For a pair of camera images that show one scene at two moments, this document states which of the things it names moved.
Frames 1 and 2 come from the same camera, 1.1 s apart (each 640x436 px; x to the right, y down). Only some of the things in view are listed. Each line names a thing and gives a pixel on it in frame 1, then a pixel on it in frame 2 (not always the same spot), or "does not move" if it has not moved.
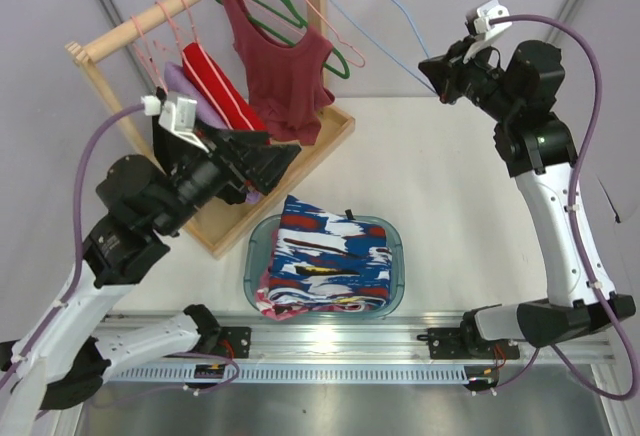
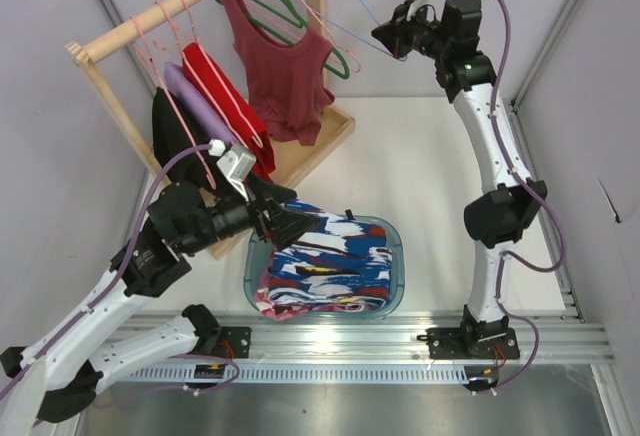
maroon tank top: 287,84 does not move
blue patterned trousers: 328,262 does not move
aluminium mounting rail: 378,338 does not move
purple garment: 178,85 does not move
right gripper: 460,75 -> 400,31
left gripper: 232,167 -> 270,219
